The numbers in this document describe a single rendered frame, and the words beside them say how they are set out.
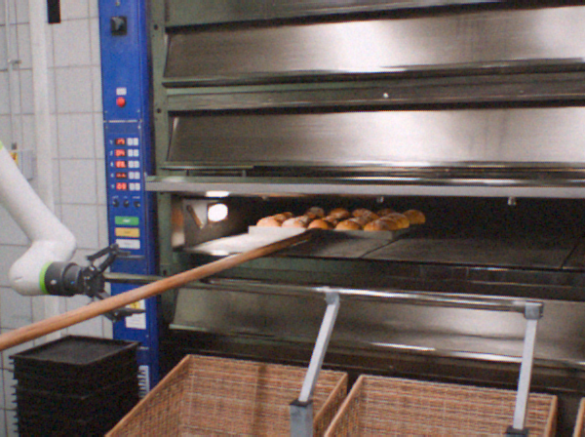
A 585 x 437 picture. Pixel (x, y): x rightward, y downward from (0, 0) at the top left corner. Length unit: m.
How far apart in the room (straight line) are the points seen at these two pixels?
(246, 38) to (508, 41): 0.78
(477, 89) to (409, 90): 0.19
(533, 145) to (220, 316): 1.09
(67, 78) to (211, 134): 0.57
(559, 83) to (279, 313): 1.05
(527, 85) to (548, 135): 0.14
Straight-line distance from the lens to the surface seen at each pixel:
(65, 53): 2.92
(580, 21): 2.29
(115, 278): 2.38
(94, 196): 2.86
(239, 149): 2.54
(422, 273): 2.38
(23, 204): 2.33
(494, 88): 2.30
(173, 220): 2.70
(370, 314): 2.45
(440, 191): 2.18
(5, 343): 1.63
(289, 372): 2.55
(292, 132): 2.48
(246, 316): 2.61
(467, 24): 2.34
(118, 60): 2.75
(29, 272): 2.28
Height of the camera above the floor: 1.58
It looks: 6 degrees down
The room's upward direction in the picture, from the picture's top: 1 degrees counter-clockwise
